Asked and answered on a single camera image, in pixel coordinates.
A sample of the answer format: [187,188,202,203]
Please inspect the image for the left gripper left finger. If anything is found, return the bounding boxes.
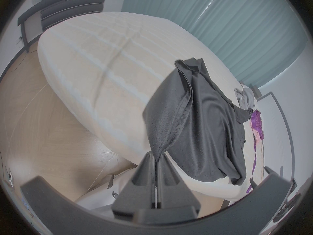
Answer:
[112,153,155,218]

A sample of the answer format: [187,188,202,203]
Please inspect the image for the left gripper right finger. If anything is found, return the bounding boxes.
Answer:
[156,153,201,217]

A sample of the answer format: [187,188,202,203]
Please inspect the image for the black garment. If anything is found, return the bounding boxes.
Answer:
[142,57,252,186]

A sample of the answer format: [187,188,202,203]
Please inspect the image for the bed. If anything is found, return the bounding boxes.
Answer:
[17,0,269,205]

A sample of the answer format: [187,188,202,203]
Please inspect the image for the purple garment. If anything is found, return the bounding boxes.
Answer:
[246,109,266,194]

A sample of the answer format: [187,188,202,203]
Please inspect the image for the grey garment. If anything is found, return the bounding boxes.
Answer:
[234,86,258,110]

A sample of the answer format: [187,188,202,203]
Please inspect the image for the blue-green curtain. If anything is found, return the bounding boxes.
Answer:
[121,0,309,88]

